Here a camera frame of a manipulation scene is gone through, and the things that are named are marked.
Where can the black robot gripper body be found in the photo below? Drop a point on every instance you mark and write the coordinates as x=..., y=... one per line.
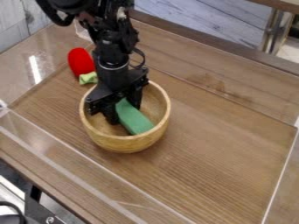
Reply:
x=115, y=81

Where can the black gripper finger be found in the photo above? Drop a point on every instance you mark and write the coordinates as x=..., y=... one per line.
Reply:
x=109, y=110
x=135, y=96

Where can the green foam block stick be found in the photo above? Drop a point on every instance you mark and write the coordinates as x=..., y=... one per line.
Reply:
x=133, y=119

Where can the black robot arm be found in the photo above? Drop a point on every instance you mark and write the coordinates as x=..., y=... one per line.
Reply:
x=106, y=19

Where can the brown wooden bowl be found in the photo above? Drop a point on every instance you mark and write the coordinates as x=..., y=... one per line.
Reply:
x=113, y=137

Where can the red plush strawberry toy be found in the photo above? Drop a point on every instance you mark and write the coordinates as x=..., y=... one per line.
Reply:
x=82, y=66

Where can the wooden chair in background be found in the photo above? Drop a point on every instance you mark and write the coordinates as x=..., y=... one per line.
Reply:
x=285, y=9

